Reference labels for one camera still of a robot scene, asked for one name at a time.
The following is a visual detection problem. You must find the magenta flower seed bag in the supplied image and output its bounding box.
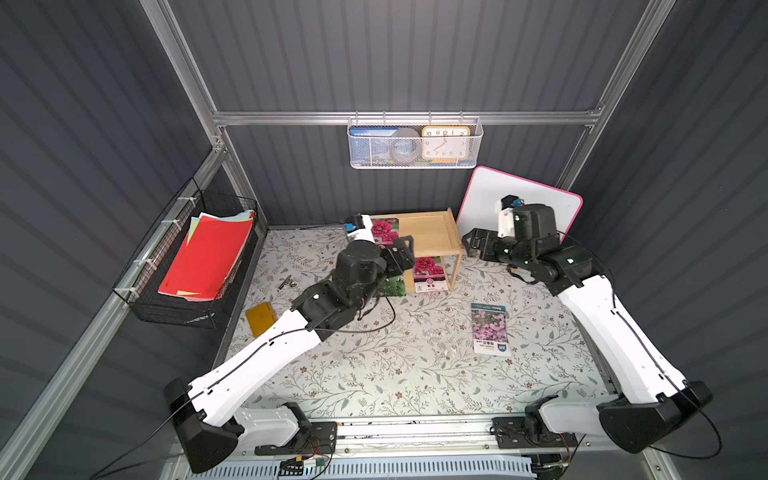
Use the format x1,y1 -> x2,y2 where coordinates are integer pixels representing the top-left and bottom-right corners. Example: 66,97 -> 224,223
371,217 -> 399,245
413,256 -> 448,293

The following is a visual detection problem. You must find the wooden two-tier shelf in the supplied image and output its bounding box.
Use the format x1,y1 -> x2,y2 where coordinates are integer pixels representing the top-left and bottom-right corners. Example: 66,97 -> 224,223
371,208 -> 464,291

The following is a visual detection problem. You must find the purple flower seed bag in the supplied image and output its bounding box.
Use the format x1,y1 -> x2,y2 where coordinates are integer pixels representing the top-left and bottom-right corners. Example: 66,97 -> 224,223
470,303 -> 511,357

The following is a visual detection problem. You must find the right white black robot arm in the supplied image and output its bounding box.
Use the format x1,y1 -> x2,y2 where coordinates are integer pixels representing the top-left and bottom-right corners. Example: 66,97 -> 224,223
462,196 -> 713,453

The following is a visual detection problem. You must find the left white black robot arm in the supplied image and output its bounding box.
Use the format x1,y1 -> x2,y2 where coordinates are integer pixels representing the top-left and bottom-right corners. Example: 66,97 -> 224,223
164,236 -> 415,474

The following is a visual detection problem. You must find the green leaf seed bag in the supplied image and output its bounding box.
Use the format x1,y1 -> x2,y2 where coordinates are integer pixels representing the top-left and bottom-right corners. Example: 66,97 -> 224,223
379,276 -> 407,297

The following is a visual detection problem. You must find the pink framed whiteboard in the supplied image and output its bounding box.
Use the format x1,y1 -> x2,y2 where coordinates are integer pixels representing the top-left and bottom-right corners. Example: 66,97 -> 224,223
457,166 -> 583,236

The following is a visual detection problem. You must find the yellow analog clock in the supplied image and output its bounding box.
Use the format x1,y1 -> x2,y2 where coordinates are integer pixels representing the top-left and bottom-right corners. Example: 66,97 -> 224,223
421,125 -> 471,163

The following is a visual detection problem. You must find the grey tape roll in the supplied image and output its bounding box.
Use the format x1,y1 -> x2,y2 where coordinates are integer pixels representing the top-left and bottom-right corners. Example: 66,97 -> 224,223
390,128 -> 421,165

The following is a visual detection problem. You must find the blue box in basket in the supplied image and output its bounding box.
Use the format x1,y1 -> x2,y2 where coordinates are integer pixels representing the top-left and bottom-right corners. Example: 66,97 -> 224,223
348,126 -> 397,169

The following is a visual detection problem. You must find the small metal bolt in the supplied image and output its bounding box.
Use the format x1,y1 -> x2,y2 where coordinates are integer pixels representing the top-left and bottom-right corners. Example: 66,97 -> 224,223
277,275 -> 293,290

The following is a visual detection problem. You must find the yellow sponge block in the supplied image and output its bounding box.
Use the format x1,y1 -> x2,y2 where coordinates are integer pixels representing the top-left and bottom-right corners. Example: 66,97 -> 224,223
246,302 -> 278,338

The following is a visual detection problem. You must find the red paper folder stack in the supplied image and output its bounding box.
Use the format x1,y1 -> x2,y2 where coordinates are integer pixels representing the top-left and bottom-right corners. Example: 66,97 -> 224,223
158,210 -> 255,302

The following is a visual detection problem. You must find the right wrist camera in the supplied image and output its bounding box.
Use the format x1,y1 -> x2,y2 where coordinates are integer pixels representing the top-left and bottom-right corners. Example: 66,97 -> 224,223
494,195 -> 524,238

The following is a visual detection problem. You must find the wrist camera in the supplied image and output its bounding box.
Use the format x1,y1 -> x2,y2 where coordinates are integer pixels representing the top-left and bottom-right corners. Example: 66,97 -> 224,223
494,195 -> 524,238
344,214 -> 375,243

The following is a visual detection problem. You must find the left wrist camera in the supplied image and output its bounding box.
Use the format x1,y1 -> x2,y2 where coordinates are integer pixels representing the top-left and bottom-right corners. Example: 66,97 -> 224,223
344,214 -> 375,243

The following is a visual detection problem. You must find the white wire wall basket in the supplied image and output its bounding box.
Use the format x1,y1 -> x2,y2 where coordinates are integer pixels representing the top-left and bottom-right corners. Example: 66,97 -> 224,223
346,115 -> 484,170

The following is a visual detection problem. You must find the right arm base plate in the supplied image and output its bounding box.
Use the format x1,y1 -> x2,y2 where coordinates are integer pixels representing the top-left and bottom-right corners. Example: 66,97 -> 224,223
489,416 -> 578,449

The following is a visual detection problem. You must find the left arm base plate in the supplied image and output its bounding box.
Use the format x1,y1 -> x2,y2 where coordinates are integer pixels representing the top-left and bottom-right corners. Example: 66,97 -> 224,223
254,422 -> 338,457

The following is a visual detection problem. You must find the black wire side basket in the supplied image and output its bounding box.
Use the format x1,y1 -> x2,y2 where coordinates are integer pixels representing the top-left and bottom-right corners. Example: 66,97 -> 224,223
113,180 -> 260,329

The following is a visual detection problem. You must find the white perforated cable duct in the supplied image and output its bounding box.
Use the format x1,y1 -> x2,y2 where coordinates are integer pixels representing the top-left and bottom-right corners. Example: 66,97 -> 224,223
187,454 -> 537,479

